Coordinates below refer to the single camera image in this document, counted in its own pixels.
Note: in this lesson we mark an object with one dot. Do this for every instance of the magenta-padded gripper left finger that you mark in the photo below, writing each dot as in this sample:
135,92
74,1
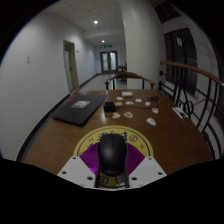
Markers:
75,170

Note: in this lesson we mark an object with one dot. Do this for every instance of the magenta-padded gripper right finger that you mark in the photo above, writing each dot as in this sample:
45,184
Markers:
146,170

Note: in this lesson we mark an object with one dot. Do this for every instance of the black computer mouse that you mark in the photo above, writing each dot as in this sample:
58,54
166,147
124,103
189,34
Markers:
112,153

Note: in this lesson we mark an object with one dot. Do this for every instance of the round yellow printed mouse pad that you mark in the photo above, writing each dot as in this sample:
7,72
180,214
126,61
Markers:
85,140

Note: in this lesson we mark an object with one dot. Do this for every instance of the small white card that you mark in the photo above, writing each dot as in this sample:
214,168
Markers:
129,103
155,110
138,100
150,121
147,103
119,98

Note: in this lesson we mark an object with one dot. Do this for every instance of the small beige card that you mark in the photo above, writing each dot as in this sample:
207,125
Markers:
128,115
116,115
118,104

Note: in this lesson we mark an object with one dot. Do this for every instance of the black closed laptop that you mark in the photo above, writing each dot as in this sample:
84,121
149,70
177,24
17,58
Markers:
78,110

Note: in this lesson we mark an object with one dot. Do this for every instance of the flat white and black device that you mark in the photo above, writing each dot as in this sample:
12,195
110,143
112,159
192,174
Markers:
180,112

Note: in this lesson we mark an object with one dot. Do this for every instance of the small black box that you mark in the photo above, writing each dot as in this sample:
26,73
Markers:
109,107

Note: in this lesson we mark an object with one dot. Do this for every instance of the small white box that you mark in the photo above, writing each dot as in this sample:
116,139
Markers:
127,94

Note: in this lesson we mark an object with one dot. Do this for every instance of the wooden armchair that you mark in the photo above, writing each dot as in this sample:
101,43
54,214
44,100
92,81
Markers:
130,75

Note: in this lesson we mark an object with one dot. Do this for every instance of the single room door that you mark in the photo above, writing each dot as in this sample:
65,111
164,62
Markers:
74,66

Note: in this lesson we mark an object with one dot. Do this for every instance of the distant wooden chairs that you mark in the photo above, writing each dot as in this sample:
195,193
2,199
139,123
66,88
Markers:
121,68

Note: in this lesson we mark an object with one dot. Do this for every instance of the black railing with wooden handrail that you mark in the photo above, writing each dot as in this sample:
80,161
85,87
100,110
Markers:
186,66

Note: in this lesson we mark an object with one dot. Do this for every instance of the glass double door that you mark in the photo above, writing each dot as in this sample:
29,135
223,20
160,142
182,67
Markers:
109,62

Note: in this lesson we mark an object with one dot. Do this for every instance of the dark framed window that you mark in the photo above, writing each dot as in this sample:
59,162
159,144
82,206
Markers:
181,56

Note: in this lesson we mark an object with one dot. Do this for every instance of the green exit sign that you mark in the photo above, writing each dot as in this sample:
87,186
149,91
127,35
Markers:
107,45

